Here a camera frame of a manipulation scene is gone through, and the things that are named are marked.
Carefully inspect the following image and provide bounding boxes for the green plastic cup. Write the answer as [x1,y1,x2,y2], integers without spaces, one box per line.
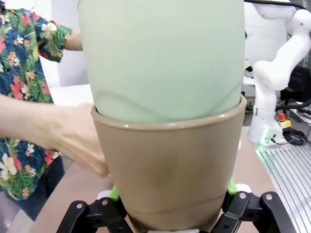
[77,0,245,123]

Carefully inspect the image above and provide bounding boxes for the person's left forearm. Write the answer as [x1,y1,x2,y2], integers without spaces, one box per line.
[64,29,84,51]

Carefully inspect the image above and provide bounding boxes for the black office chair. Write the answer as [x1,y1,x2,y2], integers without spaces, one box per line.
[281,67,311,108]

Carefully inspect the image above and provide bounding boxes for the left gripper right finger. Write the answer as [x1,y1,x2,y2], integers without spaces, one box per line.
[213,178,296,233]

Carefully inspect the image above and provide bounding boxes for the person's right forearm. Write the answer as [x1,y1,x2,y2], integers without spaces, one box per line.
[0,93,58,149]

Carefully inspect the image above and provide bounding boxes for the yellow emergency stop button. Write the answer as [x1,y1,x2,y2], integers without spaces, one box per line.
[278,113,292,129]

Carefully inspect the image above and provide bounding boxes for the grooved aluminium base plate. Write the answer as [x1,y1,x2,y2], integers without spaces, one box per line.
[255,143,311,233]

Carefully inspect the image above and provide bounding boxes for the black coiled cables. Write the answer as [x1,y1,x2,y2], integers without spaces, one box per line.
[283,128,309,146]

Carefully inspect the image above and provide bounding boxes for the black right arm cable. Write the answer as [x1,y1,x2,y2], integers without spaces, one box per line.
[245,0,304,10]

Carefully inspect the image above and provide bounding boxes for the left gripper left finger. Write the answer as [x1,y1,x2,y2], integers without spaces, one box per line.
[55,185,133,233]

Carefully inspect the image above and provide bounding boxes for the person's right hand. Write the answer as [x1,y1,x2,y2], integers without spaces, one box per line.
[48,103,110,178]

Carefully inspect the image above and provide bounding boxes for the brown plastic cup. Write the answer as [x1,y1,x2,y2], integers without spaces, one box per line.
[91,94,248,231]

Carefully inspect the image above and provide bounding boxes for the person in floral shirt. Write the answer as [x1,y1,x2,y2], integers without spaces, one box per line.
[0,4,73,221]

